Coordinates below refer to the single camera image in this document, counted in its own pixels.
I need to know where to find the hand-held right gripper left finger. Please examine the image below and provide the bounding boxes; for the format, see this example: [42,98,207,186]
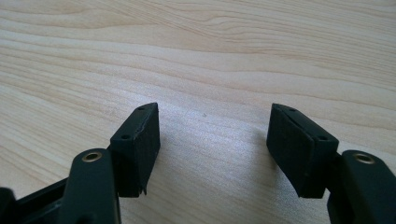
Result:
[109,102,162,199]

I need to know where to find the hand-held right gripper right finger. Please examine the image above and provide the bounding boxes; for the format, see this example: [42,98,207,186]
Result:
[266,103,340,199]

